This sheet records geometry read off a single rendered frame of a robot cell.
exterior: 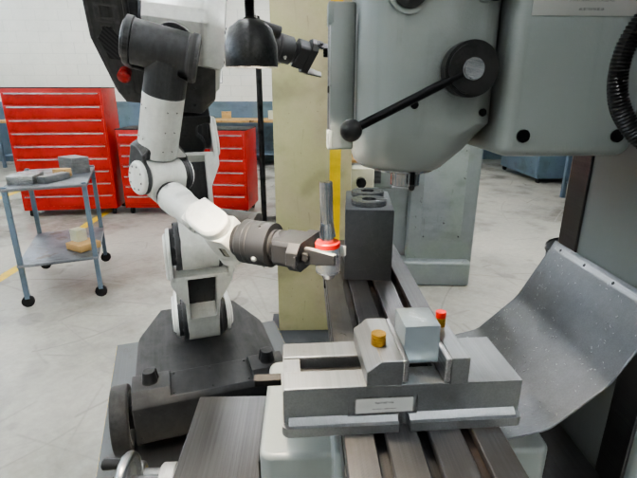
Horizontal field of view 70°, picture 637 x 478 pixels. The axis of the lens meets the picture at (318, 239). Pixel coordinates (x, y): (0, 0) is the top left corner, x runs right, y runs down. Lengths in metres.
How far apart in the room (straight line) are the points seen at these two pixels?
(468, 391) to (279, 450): 0.33
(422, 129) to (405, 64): 0.09
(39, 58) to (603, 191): 10.66
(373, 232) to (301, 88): 1.45
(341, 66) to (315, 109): 1.74
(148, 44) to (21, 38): 10.21
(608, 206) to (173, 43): 0.87
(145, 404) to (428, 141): 1.09
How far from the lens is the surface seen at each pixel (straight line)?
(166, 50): 1.02
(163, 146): 1.09
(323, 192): 0.81
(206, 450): 1.00
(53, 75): 10.94
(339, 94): 0.72
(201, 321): 1.55
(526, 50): 0.68
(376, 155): 0.68
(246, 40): 0.64
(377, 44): 0.66
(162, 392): 1.45
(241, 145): 5.27
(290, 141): 2.47
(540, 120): 0.70
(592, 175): 0.99
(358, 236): 1.13
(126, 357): 2.05
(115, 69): 1.27
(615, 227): 0.94
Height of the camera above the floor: 1.43
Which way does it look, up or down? 18 degrees down
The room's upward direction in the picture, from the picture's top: straight up
